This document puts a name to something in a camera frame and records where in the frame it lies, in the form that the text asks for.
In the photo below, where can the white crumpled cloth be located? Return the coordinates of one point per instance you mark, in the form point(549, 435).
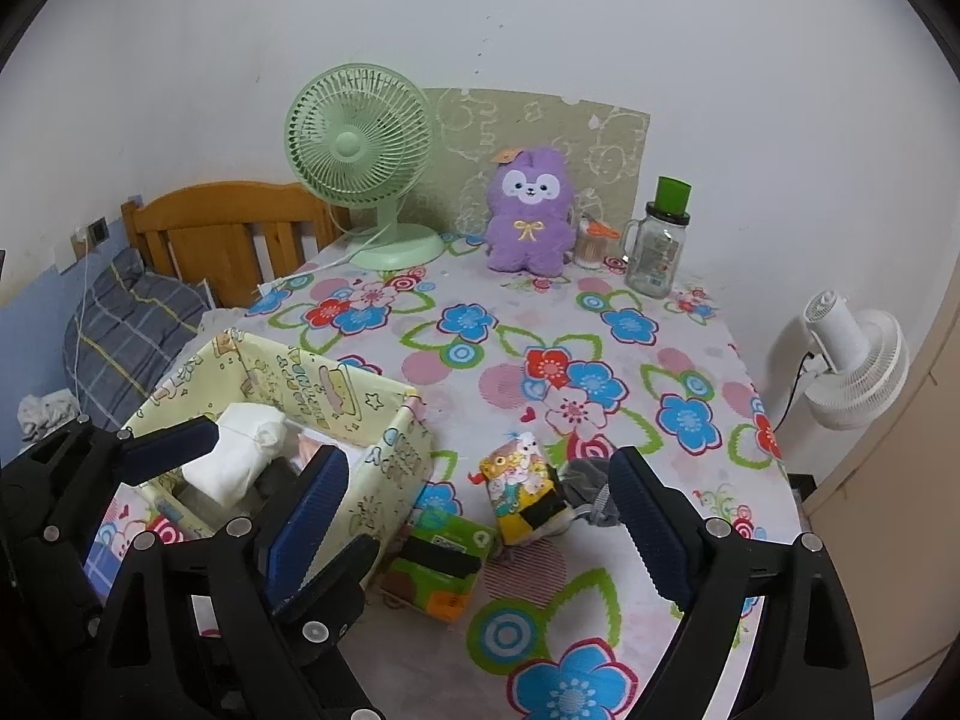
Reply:
point(45, 416)

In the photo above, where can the white standing fan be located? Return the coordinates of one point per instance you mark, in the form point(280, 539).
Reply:
point(855, 360)

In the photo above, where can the green packaged item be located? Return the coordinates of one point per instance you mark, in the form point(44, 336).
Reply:
point(435, 562)

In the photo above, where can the pink printed cloth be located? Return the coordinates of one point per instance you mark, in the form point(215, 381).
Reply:
point(309, 446)

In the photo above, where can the wooden bed headboard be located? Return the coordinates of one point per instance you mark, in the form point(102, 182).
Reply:
point(217, 232)

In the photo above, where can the yellow cartoon plush packet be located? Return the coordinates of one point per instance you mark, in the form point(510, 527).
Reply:
point(525, 487)

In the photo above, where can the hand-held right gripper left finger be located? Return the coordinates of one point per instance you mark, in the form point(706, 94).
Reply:
point(307, 525)

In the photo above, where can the green desk fan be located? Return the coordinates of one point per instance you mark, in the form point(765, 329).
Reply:
point(352, 142)

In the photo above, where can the small jar with orange lid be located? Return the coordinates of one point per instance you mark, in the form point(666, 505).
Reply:
point(592, 244)

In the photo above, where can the wall socket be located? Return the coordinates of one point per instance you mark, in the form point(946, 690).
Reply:
point(98, 230)

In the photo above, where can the glass mug bottle green cap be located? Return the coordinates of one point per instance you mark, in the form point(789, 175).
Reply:
point(656, 247)

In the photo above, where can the grey sock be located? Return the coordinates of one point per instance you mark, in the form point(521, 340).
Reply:
point(589, 487)

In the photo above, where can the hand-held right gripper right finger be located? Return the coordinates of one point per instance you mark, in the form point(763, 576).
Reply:
point(649, 532)

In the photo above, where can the yellow cartoon printed storage box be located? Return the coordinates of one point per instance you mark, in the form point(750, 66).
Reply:
point(360, 420)

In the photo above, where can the grey plaid pillow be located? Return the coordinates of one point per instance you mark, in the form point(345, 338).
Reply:
point(127, 330)

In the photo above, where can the purple plush toy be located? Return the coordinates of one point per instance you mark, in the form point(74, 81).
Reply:
point(529, 217)

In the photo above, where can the white cloth bundle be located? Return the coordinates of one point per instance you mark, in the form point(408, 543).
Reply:
point(236, 450)

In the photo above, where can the beige cartoon printed board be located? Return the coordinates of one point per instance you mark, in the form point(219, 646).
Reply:
point(600, 135)

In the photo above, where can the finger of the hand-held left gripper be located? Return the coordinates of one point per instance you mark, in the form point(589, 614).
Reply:
point(172, 450)
point(352, 570)

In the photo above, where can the beige door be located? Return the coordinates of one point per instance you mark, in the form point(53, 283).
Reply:
point(900, 502)

